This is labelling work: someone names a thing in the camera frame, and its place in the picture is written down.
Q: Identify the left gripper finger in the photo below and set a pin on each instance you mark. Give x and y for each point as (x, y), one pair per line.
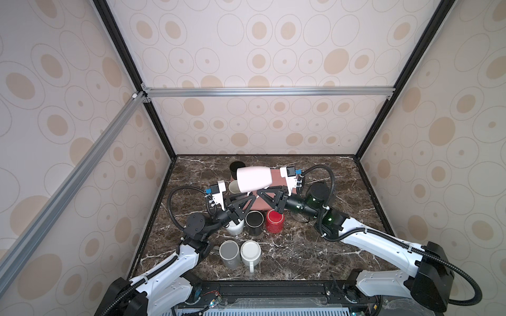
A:
(235, 202)
(244, 205)

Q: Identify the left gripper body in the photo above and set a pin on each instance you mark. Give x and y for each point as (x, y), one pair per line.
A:
(224, 218)

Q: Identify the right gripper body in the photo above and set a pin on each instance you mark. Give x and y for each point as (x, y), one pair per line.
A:
(282, 199)

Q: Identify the grey mug white interior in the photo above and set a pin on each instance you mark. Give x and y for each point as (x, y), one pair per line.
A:
(234, 187)

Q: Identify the pink mug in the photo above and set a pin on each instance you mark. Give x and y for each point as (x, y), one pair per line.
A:
(250, 179)

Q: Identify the black mug white base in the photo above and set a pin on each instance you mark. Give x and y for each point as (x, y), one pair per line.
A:
(234, 167)

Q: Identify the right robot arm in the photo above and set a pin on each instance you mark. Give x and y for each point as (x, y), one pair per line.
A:
(423, 271)

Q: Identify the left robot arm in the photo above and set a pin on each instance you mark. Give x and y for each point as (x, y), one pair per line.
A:
(163, 287)

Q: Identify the white ribbed mug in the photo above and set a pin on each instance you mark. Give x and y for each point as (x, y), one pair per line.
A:
(235, 229)

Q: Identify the black mug white rim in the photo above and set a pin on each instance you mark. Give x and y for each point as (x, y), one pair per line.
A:
(254, 221)

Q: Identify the red mug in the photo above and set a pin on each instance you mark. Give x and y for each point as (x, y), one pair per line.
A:
(274, 222)

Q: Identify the dark grey mug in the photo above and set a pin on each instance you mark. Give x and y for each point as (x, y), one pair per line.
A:
(229, 253)

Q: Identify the white mug front row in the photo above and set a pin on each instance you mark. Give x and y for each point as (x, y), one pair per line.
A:
(251, 254)

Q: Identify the pink rectangular tray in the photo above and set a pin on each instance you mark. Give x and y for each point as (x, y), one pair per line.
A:
(278, 181)

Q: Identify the horizontal aluminium bar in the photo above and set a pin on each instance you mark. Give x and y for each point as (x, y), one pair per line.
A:
(148, 93)

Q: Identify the diagonal aluminium bar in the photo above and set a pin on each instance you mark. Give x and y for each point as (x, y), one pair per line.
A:
(31, 238)

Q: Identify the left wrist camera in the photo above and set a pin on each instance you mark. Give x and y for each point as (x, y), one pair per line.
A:
(214, 195)

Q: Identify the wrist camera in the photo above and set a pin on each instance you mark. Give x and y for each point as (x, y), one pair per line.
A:
(293, 178)
(214, 195)

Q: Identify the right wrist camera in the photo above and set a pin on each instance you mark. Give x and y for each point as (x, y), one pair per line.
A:
(293, 178)

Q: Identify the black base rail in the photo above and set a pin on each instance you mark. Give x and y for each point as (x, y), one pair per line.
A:
(194, 297)

